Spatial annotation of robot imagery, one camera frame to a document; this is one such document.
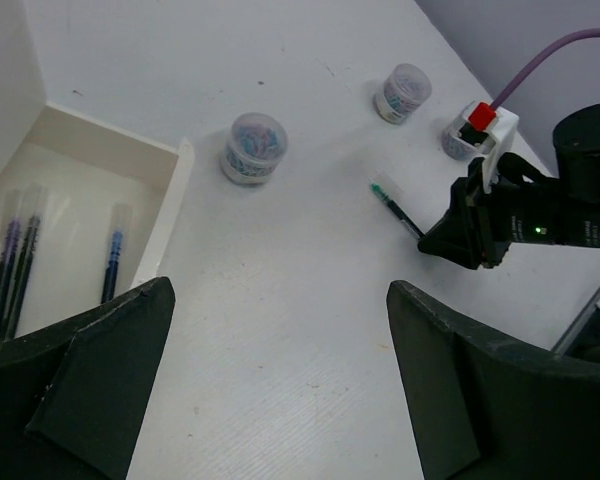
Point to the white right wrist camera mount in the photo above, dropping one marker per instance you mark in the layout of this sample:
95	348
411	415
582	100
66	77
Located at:
492	131

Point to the clear paper clip jar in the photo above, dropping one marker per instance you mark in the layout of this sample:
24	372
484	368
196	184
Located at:
402	93
453	145

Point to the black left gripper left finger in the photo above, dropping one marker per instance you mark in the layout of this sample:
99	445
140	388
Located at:
73	395

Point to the black gel pen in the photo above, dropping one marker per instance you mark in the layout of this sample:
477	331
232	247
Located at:
34	203

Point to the clear jar of paper clips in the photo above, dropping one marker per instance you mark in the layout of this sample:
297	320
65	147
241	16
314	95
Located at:
255	145

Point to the purple gel pen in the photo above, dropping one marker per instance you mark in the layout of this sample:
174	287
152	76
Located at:
11	232

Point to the white drawer cabinet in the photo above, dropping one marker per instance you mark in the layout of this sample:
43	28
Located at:
22	92

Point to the clear pen cap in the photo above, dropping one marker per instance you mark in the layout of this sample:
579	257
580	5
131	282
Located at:
387	185

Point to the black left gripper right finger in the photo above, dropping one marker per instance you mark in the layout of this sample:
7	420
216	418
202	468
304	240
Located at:
486	405

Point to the green gel pen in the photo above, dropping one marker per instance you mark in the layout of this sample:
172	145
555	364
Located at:
388	201

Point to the blue gel pen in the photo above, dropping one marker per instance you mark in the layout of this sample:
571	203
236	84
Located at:
119	227

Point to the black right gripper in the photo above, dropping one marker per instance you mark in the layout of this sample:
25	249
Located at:
519	204

